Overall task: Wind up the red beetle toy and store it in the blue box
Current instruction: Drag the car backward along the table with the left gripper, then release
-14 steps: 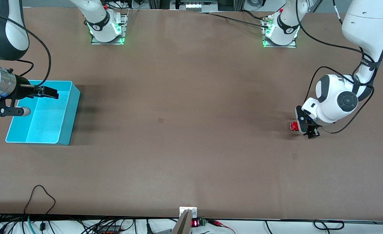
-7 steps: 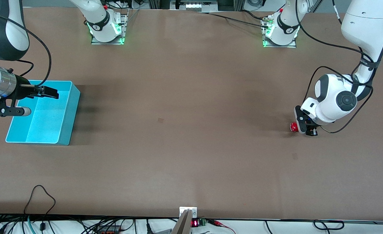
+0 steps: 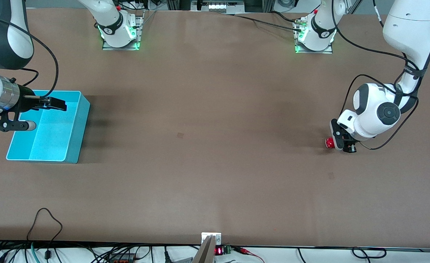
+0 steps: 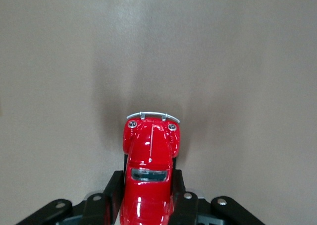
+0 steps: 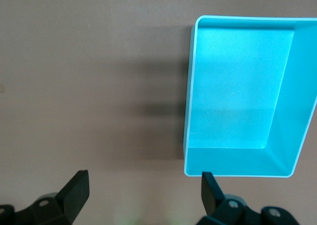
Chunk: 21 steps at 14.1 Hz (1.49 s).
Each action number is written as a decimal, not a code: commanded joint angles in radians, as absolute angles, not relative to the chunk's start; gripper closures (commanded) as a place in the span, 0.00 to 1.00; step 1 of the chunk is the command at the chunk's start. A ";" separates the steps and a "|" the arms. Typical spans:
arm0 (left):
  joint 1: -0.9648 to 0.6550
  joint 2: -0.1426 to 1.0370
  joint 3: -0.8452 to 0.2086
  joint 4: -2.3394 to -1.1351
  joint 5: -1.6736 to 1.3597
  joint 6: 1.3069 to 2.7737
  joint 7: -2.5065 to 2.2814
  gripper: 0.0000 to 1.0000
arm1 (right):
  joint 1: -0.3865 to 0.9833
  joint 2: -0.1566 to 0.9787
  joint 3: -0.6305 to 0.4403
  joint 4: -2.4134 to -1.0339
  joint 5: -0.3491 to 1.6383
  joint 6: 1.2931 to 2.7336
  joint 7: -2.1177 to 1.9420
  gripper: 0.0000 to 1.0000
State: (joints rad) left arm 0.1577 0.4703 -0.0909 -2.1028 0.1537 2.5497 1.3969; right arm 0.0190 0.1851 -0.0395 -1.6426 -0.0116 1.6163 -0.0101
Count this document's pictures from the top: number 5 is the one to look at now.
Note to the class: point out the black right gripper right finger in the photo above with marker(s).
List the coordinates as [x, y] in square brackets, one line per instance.
[210, 192]

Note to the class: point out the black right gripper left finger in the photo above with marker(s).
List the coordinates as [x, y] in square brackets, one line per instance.
[71, 195]

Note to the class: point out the blue plastic box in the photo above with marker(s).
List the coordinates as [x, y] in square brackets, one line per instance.
[235, 86]

